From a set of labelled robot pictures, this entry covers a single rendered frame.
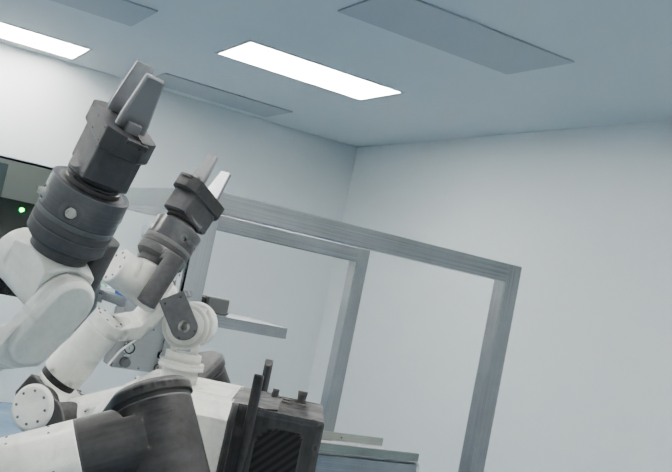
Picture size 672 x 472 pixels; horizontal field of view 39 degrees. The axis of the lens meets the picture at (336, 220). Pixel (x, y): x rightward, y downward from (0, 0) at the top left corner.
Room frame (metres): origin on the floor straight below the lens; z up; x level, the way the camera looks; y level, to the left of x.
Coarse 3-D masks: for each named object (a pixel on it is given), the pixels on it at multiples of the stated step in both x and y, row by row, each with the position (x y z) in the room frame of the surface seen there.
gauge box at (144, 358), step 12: (120, 312) 3.20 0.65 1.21; (144, 336) 3.21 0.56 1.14; (156, 336) 3.23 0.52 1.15; (120, 348) 3.18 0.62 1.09; (144, 348) 3.22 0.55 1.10; (156, 348) 3.24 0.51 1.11; (108, 360) 3.21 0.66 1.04; (132, 360) 3.20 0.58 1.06; (144, 360) 3.22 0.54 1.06; (156, 360) 3.24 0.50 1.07
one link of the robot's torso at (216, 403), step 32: (128, 384) 1.22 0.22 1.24; (192, 384) 1.32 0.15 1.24; (224, 384) 1.41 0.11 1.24; (256, 384) 1.19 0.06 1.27; (224, 416) 1.21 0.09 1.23; (256, 416) 1.23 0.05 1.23; (288, 416) 1.23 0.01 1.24; (320, 416) 1.29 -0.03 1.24; (224, 448) 1.20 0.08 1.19; (256, 448) 1.23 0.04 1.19; (288, 448) 1.23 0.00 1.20
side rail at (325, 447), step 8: (320, 448) 3.63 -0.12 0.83; (328, 448) 3.64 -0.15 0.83; (336, 448) 3.66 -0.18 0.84; (344, 448) 3.68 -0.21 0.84; (352, 448) 3.69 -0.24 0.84; (360, 448) 3.71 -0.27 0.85; (368, 448) 3.73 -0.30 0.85; (376, 448) 3.76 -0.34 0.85; (376, 456) 3.75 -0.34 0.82; (384, 456) 3.77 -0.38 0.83; (392, 456) 3.79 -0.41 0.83; (400, 456) 3.81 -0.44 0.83; (408, 456) 3.83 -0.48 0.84; (416, 456) 3.84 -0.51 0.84
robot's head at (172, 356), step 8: (200, 304) 1.34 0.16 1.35; (208, 312) 1.34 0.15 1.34; (208, 320) 1.29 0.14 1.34; (216, 320) 1.37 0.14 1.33; (184, 328) 1.28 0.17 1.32; (216, 328) 1.37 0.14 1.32; (208, 336) 1.34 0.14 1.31; (200, 344) 1.34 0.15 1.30; (168, 352) 1.31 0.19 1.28; (176, 352) 1.31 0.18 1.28; (184, 352) 1.33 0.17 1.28; (192, 352) 1.32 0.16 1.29; (160, 360) 1.31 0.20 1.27; (168, 360) 1.30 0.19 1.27; (176, 360) 1.30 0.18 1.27; (184, 360) 1.30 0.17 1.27; (192, 360) 1.31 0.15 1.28; (200, 360) 1.33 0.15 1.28; (200, 368) 1.32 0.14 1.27
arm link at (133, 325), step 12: (96, 312) 1.60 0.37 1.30; (108, 312) 1.65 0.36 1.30; (132, 312) 1.66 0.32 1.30; (144, 312) 1.64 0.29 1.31; (156, 312) 1.61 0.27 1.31; (96, 324) 1.59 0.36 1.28; (108, 324) 1.59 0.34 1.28; (120, 324) 1.64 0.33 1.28; (132, 324) 1.62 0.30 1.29; (144, 324) 1.61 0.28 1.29; (156, 324) 1.63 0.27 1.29; (108, 336) 1.60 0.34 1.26; (120, 336) 1.61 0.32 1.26; (132, 336) 1.61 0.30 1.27
